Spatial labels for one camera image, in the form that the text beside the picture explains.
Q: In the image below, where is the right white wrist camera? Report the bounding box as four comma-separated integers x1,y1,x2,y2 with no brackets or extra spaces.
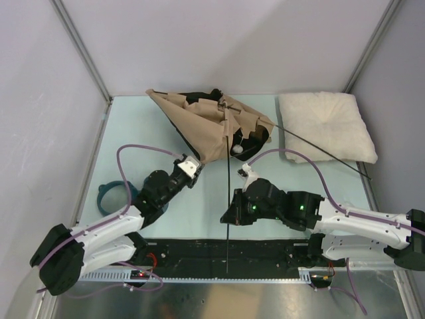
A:
237,163,260,192

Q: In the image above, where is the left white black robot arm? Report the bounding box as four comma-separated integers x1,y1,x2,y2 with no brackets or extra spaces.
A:
30,156,203,296

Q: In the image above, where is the white pompom toy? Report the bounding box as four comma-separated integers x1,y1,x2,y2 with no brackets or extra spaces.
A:
232,145,244,154

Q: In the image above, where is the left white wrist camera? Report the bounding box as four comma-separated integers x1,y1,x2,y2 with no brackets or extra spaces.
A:
177,154,201,179

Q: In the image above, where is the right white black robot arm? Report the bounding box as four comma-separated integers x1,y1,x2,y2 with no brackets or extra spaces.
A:
220,178,424,271

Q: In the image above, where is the cream fluffy cushion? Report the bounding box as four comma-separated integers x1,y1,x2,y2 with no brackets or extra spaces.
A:
278,92,378,163

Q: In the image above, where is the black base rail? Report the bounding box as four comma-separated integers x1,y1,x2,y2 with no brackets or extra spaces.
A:
125,235,346,280

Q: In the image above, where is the black tent pole front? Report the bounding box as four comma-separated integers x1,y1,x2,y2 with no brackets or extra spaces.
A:
226,128,231,275

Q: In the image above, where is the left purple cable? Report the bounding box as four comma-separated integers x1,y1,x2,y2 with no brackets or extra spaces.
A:
35,144,182,294

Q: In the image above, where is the teal double bowl stand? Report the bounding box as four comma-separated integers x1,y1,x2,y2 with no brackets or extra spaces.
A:
97,180,169,216

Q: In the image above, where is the right aluminium frame post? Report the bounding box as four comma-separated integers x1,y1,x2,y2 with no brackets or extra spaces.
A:
342,0,404,94

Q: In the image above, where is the aluminium frame post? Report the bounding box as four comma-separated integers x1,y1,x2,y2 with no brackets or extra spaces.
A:
342,0,404,94
49,0,113,105

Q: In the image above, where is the white slotted cable duct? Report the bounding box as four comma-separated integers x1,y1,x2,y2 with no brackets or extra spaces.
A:
79,266,311,284

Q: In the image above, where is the left aluminium frame post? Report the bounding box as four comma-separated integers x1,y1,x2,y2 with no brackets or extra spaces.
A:
49,0,113,105

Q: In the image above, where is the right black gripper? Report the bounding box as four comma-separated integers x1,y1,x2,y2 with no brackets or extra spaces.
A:
221,188,281,225

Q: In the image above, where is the beige fabric pet tent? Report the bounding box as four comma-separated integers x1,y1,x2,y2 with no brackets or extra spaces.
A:
146,88,275,164

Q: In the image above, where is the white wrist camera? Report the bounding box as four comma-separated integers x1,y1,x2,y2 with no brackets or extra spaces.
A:
177,154,201,179
237,163,260,192

